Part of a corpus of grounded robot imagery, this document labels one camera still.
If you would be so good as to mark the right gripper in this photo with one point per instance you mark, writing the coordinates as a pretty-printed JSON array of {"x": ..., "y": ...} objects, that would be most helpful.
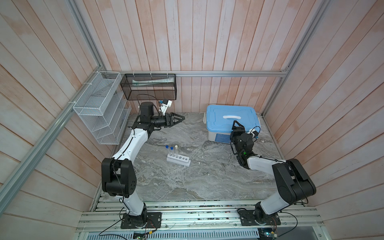
[{"x": 242, "y": 129}]

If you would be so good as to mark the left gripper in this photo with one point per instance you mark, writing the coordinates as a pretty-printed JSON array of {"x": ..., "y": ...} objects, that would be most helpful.
[{"x": 169, "y": 119}]

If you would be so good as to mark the blue plastic bin lid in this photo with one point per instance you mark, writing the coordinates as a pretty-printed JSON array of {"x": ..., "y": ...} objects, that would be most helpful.
[{"x": 216, "y": 108}]

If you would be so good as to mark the white plastic storage bin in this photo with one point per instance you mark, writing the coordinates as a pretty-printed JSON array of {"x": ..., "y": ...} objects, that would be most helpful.
[{"x": 222, "y": 136}]

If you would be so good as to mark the blue capped test tube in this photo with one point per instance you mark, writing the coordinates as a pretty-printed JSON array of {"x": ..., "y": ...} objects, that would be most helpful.
[
  {"x": 172, "y": 151},
  {"x": 166, "y": 147}
]

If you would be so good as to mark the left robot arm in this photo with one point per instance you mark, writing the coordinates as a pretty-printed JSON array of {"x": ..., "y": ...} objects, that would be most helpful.
[{"x": 118, "y": 175}]

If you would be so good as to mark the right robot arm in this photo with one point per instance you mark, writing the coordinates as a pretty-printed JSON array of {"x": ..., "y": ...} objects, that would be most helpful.
[{"x": 292, "y": 181}]

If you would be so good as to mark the white test tube rack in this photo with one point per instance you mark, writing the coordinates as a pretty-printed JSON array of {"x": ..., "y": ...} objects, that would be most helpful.
[{"x": 180, "y": 159}]

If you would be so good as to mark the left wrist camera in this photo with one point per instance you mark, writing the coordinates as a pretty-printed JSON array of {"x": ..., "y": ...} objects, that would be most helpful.
[{"x": 166, "y": 103}]

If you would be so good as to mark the black wire mesh basket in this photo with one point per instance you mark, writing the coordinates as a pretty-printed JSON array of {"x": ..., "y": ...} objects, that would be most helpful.
[{"x": 142, "y": 87}]

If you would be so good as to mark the white wire mesh shelf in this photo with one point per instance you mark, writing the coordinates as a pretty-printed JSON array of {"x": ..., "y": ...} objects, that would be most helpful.
[{"x": 103, "y": 108}]

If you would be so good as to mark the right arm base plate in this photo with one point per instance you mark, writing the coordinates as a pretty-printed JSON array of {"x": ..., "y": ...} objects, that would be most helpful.
[{"x": 257, "y": 218}]

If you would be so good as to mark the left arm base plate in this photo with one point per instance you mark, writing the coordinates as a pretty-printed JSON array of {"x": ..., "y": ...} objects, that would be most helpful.
[{"x": 151, "y": 220}]

